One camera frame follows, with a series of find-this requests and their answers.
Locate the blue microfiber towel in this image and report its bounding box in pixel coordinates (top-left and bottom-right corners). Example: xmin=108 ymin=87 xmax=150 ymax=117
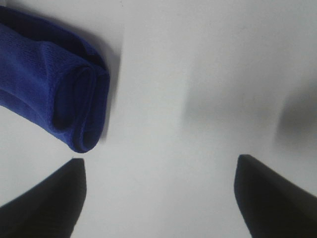
xmin=0 ymin=6 xmax=109 ymax=153

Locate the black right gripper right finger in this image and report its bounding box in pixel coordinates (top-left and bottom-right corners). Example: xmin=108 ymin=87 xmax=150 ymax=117
xmin=234 ymin=155 xmax=317 ymax=238

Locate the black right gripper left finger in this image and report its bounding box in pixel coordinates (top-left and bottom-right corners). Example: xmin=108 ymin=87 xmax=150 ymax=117
xmin=0 ymin=158 xmax=87 ymax=238

